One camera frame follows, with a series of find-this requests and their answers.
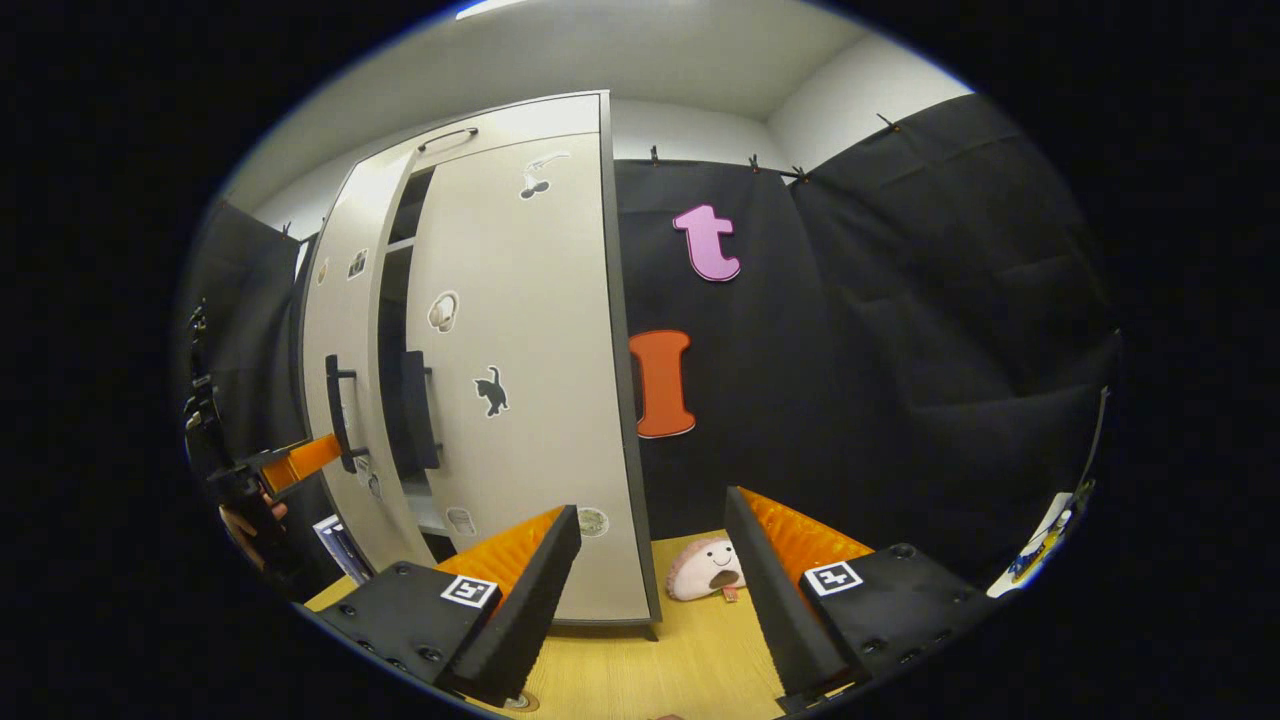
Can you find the pink plush toy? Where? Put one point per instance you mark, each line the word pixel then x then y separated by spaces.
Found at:
pixel 700 570

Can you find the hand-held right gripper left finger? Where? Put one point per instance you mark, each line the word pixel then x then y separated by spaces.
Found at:
pixel 525 620

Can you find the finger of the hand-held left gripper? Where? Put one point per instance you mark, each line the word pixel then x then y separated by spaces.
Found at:
pixel 310 457

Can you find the round brown coaster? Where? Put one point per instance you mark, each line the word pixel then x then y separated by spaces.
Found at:
pixel 505 704

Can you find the blue and white box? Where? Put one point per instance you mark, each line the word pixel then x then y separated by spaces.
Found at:
pixel 340 548

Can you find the grey cabinet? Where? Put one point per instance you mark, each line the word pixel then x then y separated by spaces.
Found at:
pixel 520 115

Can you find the long ceiling light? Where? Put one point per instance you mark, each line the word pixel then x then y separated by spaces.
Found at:
pixel 490 8

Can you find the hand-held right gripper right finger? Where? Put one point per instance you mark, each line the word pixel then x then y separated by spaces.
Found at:
pixel 775 610

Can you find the black backdrop cloth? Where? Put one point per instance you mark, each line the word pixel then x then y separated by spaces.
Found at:
pixel 850 400

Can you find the grey cabinet door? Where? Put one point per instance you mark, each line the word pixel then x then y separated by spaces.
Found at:
pixel 540 300
pixel 345 320

